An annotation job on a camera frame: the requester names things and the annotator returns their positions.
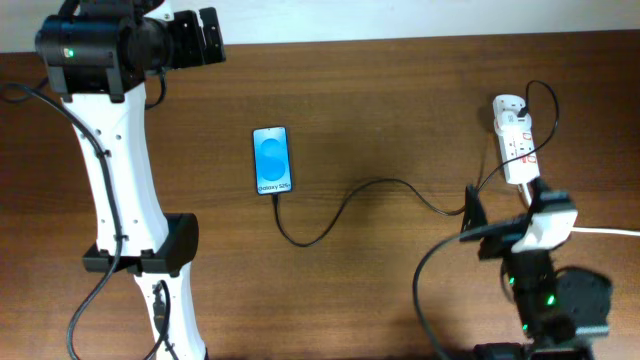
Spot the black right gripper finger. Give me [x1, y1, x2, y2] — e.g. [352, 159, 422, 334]
[461, 185, 488, 232]
[530, 177, 553, 200]

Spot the black USB charging cable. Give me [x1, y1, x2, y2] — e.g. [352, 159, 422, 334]
[271, 79, 560, 249]

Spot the blue Galaxy smartphone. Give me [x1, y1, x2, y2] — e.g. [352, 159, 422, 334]
[252, 127, 293, 195]

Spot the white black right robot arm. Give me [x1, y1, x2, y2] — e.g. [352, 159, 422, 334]
[461, 178, 613, 359]

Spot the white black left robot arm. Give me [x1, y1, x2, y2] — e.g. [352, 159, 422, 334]
[35, 0, 225, 359]

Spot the white USB charger adapter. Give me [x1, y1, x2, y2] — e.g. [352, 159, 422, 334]
[492, 94, 532, 136]

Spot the white power strip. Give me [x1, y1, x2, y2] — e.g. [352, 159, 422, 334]
[492, 94, 542, 186]

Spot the white power strip cord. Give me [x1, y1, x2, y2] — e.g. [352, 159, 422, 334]
[519, 182, 640, 238]

